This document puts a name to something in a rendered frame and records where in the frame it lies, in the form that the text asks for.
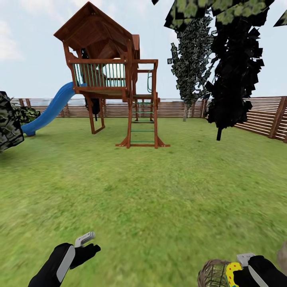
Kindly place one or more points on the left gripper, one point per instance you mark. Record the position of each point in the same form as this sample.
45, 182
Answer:
86, 253

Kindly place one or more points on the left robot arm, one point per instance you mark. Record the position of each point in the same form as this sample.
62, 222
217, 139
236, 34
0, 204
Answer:
63, 257

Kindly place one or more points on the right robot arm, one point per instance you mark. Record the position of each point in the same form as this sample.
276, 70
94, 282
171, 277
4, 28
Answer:
257, 271

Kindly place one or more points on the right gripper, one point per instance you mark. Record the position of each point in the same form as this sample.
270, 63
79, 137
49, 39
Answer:
241, 278

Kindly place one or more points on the easter egg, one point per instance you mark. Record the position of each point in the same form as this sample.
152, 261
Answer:
229, 276

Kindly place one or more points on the wicker basket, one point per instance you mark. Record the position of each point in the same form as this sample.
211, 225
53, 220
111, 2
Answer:
206, 271

